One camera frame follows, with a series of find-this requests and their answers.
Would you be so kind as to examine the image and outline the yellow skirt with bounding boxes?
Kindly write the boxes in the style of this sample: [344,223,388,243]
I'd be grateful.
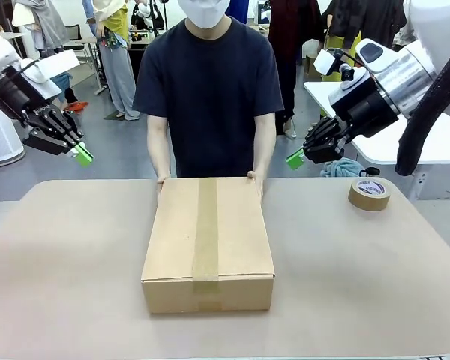
[328,32,363,50]

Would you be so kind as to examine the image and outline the dark jacket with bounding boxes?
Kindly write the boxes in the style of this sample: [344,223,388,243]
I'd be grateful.
[328,0,408,50]

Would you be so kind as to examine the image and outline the teal crumpled cloth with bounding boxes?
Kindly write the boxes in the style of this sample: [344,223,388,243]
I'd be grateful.
[319,157,365,179]

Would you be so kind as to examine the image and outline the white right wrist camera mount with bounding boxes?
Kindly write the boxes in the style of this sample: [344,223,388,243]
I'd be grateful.
[313,47,372,93]

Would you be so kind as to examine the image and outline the white face mask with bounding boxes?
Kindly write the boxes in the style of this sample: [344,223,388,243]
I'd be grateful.
[178,0,228,29]

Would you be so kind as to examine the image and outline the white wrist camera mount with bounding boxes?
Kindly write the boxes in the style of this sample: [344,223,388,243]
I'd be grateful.
[313,47,372,93]
[22,50,80,101]

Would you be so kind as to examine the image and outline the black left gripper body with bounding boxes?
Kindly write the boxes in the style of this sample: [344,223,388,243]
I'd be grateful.
[0,69,67,131]

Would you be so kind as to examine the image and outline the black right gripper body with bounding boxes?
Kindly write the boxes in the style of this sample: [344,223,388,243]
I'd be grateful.
[329,80,401,140]

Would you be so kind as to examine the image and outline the brown cardboard box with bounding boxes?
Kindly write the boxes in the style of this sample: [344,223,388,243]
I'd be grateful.
[140,176,277,315]

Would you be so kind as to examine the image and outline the yellow top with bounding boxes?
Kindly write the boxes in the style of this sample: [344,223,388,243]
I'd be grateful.
[93,0,131,44]

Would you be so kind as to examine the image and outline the grey wide trousers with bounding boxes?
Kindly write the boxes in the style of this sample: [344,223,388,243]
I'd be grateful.
[99,37,140,122]

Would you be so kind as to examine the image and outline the person in dark t-shirt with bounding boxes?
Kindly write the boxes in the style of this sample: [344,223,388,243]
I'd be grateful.
[132,16,285,179]

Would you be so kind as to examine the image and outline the white humanoid robot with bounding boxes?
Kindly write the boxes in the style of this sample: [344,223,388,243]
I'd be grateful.
[133,0,166,29]

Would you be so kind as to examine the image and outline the dark maroon long coat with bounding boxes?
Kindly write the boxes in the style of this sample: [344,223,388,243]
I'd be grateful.
[268,0,322,136]

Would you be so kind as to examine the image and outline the person's left forearm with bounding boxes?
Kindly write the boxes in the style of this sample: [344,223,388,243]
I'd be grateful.
[251,129,278,177]

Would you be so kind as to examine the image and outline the black braided cable sleeve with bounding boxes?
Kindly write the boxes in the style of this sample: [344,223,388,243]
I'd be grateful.
[395,35,450,177]

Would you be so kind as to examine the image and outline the person's right forearm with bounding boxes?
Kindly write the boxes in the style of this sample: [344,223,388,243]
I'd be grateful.
[145,129,173,180]

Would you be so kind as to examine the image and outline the black chair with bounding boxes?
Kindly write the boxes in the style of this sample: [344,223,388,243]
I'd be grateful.
[61,24,84,44]

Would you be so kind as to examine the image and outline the person's right hand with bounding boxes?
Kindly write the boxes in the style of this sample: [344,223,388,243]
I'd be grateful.
[155,175,171,206]

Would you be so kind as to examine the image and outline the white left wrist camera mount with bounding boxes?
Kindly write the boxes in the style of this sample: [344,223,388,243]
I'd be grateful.
[22,50,80,101]

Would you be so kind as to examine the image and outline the blue jeans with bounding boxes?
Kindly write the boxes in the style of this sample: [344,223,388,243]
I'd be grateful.
[52,73,79,105]

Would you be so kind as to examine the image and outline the person's left hand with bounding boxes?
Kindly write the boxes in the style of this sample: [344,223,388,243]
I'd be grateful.
[246,170,266,200]

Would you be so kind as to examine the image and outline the brown packing tape strip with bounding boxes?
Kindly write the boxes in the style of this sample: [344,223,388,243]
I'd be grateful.
[190,178,223,311]

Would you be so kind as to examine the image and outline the grey hooded garment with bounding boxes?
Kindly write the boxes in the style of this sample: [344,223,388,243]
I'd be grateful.
[13,0,71,53]

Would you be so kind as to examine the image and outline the orange object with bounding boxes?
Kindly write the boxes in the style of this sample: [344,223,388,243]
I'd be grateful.
[64,100,90,113]

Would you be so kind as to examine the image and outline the brown packing tape roll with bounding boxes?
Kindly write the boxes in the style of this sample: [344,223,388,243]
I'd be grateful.
[347,178,392,212]

